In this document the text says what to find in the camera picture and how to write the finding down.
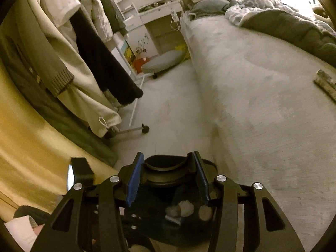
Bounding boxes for grey-blue pillow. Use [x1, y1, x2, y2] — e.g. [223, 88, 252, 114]
[188, 0, 230, 20]

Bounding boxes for yellow picture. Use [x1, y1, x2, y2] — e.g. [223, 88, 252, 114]
[122, 41, 137, 66]

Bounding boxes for hanging clothes on rack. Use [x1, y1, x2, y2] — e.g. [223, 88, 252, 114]
[16, 0, 122, 138]

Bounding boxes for grey bed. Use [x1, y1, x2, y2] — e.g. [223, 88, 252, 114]
[180, 10, 336, 244]

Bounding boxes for yellow object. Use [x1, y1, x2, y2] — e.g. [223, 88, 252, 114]
[175, 45, 189, 59]

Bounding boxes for grey padded stool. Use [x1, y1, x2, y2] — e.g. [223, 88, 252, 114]
[141, 50, 185, 79]

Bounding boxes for person's left forearm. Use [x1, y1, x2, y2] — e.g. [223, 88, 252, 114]
[4, 206, 57, 251]

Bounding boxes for black garment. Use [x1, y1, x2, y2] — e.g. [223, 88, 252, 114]
[63, 0, 144, 105]

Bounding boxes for dark knit garment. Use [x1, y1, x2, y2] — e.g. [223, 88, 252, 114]
[92, 0, 129, 36]

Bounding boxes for grey patterned duvet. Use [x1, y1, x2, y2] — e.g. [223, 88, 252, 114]
[225, 0, 336, 61]

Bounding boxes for white plastic packet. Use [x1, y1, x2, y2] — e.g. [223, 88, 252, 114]
[165, 215, 182, 225]

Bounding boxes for dark green quilted garment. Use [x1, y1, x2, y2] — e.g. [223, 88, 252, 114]
[0, 31, 118, 167]

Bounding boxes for white clothes rack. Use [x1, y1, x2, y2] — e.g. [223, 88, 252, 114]
[105, 31, 150, 137]

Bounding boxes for yellow cloth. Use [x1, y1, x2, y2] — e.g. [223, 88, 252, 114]
[0, 66, 118, 216]

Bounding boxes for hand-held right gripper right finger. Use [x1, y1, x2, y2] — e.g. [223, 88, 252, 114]
[187, 151, 306, 252]

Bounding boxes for white vanity desk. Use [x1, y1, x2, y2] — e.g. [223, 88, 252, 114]
[113, 0, 184, 66]

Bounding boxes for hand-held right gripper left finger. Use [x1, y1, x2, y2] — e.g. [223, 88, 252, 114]
[30, 152, 146, 252]

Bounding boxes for tan tape roll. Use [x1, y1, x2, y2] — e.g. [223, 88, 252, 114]
[142, 155, 193, 187]

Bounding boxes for brown knit garment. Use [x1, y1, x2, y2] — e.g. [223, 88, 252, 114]
[0, 0, 75, 97]

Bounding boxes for white striped garment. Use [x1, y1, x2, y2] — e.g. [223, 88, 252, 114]
[79, 0, 114, 42]

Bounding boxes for orange object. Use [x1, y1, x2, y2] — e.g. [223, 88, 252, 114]
[131, 56, 147, 74]

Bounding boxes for white rounded object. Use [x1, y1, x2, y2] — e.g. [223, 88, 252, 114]
[312, 4, 330, 19]

